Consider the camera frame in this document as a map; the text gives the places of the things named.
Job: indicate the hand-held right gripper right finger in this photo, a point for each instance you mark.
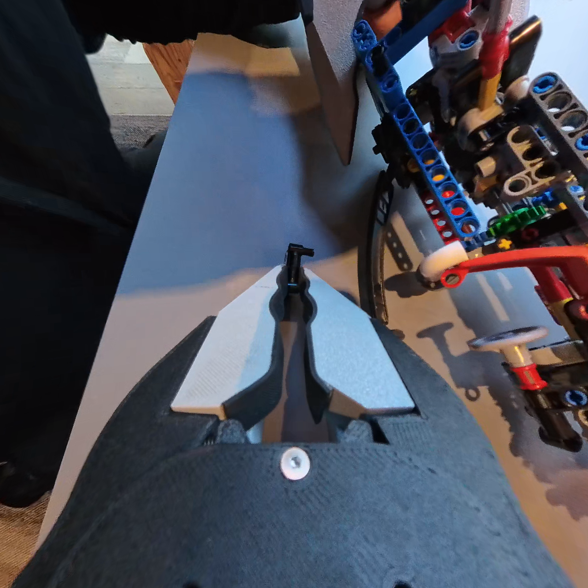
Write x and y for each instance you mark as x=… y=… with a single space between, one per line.
x=353 y=358

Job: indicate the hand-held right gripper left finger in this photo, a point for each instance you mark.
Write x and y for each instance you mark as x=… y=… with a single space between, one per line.
x=229 y=358

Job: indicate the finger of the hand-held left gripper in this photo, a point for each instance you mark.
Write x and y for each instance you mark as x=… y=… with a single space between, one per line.
x=335 y=69

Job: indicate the small black brick part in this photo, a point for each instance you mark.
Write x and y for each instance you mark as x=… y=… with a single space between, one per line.
x=295 y=266

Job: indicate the toy brick car chassis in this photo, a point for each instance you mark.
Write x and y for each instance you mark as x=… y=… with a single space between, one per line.
x=482 y=151

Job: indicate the person's left forearm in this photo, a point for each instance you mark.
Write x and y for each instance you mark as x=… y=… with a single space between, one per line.
x=183 y=18

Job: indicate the person's dark clothed body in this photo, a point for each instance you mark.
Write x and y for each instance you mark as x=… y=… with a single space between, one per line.
x=46 y=229

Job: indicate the wooden post with bolts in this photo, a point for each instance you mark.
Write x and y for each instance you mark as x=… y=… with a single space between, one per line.
x=170 y=69

